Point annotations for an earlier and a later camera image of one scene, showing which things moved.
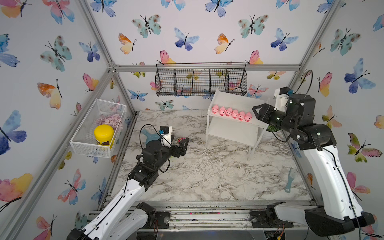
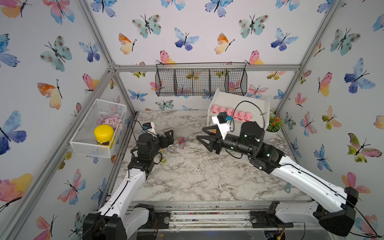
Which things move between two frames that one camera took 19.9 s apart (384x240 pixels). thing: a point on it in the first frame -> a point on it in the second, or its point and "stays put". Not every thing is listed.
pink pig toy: x=241 y=116 stays put
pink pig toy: x=235 y=113 stays put
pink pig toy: x=228 y=112 stays put
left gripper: x=181 y=150 -> x=170 y=140
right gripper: x=269 y=113 -> x=218 y=142
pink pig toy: x=215 y=109 stays put
